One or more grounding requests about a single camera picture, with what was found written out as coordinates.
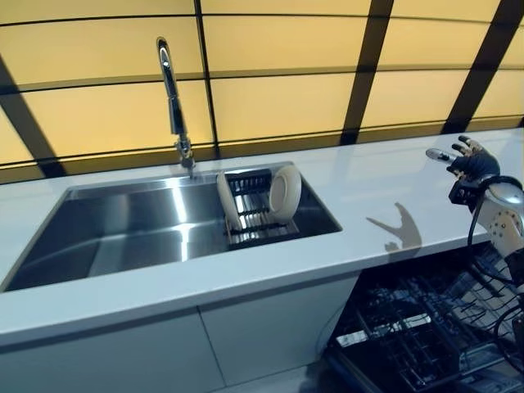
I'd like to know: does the black dish drying rack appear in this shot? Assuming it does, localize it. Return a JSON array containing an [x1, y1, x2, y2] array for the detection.
[[223, 169, 303, 247]]

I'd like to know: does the tilted black wire dishwasher basket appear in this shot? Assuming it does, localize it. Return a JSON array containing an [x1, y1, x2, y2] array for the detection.
[[441, 241, 524, 312]]

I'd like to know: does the narrow white cabinet door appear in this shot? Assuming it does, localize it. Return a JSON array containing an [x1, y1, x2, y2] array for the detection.
[[198, 273, 361, 388]]

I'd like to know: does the black open dishwasher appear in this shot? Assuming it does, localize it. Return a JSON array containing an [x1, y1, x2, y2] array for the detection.
[[323, 237, 524, 393]]

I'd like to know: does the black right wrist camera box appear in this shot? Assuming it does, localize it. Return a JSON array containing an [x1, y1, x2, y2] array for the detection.
[[449, 178, 478, 206]]

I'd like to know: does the stainless steel kitchen sink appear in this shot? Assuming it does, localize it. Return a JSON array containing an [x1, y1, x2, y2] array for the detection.
[[0, 161, 344, 294]]

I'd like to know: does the cream round ceramic plate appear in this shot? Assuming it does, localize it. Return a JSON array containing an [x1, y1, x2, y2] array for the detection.
[[215, 169, 241, 237], [268, 164, 303, 225]]

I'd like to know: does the wide white cabinet door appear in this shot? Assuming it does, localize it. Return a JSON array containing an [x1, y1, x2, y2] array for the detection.
[[0, 306, 225, 393]]

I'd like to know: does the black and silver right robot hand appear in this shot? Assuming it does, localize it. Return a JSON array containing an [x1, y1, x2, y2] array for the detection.
[[425, 134, 501, 183]]

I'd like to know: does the chrome gooseneck kitchen faucet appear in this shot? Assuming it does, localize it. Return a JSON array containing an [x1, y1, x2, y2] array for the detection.
[[156, 35, 197, 180]]

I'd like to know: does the black wire dishwasher rack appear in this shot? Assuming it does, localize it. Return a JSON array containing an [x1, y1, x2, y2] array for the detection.
[[355, 261, 524, 393]]

